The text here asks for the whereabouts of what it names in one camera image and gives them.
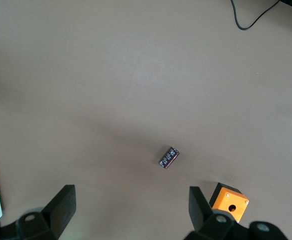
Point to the orange black button box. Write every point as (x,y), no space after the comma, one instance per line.
(229,200)

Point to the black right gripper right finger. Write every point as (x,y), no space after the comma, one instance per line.
(200,215)

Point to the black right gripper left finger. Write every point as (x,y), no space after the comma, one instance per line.
(60,212)

